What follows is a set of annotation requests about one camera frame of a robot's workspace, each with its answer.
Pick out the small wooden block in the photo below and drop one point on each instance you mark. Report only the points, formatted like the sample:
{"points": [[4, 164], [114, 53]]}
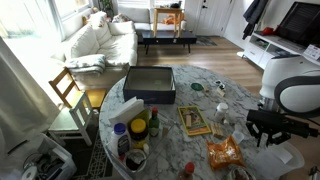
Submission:
{"points": [[206, 89], [221, 92]]}

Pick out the brown bottle red cap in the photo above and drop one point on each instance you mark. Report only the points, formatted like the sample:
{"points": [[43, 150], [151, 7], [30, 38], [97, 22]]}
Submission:
{"points": [[187, 170]]}

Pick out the light wooden stool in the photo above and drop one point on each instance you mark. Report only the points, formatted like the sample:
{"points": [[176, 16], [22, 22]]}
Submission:
{"points": [[166, 10]]}

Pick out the black television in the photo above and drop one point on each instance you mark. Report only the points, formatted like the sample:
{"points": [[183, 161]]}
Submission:
{"points": [[300, 23]]}

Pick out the long flat wooden block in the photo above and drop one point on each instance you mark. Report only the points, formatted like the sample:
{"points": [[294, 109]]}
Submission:
{"points": [[188, 120]]}

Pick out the small white chair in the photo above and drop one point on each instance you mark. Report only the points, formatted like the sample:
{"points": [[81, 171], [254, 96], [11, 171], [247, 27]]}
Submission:
{"points": [[78, 113]]}

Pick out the white TV stand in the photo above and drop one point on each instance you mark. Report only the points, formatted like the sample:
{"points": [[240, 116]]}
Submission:
{"points": [[263, 50]]}

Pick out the white curtain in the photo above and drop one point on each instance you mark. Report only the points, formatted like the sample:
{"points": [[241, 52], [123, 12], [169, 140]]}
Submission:
{"points": [[23, 106]]}

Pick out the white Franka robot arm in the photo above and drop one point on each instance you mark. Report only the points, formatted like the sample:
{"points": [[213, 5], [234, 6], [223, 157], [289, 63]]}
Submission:
{"points": [[286, 76]]}

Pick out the dark coffee table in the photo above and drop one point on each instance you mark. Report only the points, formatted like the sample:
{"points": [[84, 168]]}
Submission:
{"points": [[168, 37]]}

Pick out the small white tube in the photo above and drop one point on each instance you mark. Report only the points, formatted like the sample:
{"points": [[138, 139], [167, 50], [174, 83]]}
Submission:
{"points": [[146, 149]]}

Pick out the clear measuring scoop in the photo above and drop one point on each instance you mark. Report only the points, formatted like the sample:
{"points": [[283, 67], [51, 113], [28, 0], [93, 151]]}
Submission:
{"points": [[238, 136]]}

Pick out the green bottle red cap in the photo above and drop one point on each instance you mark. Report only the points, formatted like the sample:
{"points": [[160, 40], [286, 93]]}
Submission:
{"points": [[153, 125]]}

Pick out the patterned throw pillow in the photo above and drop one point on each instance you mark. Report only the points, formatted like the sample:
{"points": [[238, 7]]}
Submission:
{"points": [[120, 18], [97, 19]]}

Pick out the dark patterned rug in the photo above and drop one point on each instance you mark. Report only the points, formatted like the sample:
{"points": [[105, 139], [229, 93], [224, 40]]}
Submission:
{"points": [[96, 160]]}

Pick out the wooden chair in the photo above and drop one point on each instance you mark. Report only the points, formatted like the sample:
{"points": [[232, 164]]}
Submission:
{"points": [[63, 83]]}

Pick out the green round lid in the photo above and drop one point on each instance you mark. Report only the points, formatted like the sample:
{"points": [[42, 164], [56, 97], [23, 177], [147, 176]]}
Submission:
{"points": [[197, 86]]}

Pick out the white bottle blue cap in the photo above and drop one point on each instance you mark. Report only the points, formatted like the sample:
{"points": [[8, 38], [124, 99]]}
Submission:
{"points": [[120, 140]]}

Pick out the clear plastic storage bin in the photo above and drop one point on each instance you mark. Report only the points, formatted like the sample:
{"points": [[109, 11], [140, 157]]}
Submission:
{"points": [[50, 160]]}

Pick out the white sofa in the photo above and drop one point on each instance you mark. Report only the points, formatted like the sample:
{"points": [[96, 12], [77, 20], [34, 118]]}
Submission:
{"points": [[113, 46]]}

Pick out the large bright window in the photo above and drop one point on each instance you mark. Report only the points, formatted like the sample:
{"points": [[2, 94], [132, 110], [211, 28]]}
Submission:
{"points": [[26, 13]]}

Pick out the white pill bottle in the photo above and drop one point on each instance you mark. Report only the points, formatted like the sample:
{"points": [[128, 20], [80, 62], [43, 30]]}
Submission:
{"points": [[221, 111]]}

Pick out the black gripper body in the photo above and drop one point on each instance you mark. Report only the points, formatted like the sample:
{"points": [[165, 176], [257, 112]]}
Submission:
{"points": [[270, 121]]}

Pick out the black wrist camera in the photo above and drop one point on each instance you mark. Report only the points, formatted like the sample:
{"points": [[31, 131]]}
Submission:
{"points": [[308, 130]]}

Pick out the glass jar dark contents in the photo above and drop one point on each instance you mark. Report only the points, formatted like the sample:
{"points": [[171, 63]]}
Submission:
{"points": [[135, 160]]}

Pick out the white door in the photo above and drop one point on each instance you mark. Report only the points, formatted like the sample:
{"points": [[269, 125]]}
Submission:
{"points": [[213, 16]]}

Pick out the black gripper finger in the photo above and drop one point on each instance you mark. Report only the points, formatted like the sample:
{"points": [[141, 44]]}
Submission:
{"points": [[278, 138], [259, 138]]}

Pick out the dark hanging jacket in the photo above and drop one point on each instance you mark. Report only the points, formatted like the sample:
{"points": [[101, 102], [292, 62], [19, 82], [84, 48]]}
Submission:
{"points": [[255, 13]]}

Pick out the small door mat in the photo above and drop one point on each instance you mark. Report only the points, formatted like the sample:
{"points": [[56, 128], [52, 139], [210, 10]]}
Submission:
{"points": [[205, 41]]}

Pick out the wooden plank block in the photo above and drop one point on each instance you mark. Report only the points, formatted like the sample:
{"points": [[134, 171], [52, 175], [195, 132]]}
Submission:
{"points": [[213, 129], [221, 130], [217, 130]]}

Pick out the red object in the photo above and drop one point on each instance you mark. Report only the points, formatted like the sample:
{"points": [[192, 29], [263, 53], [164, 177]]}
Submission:
{"points": [[267, 31]]}

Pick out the clear acrylic organizer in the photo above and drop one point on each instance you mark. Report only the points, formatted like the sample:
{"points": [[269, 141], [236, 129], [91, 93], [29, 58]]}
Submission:
{"points": [[164, 133]]}

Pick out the brown jar yellow lid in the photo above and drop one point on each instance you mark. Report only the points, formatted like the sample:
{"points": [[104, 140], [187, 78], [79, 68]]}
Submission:
{"points": [[138, 131]]}

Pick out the green house plant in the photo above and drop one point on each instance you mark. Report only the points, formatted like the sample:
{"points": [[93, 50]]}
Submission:
{"points": [[106, 6]]}

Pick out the orange chip packet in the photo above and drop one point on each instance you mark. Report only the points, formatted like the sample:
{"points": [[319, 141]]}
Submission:
{"points": [[223, 153]]}

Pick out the yellow dog book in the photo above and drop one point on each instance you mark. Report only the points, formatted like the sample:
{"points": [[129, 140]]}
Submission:
{"points": [[196, 120]]}

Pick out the grey white blanket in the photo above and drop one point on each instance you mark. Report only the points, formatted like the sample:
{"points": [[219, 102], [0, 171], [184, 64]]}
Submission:
{"points": [[85, 63]]}

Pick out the orange cloth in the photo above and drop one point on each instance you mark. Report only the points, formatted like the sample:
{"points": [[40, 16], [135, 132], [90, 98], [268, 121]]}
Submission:
{"points": [[173, 19]]}

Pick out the navy cardboard box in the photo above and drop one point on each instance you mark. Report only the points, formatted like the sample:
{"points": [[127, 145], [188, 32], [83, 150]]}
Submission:
{"points": [[148, 95]]}

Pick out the large clear plastic cup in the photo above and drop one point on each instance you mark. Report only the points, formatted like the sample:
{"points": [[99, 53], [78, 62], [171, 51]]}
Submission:
{"points": [[276, 163]]}

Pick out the white loveseat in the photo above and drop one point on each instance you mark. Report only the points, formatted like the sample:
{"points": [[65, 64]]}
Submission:
{"points": [[136, 16]]}

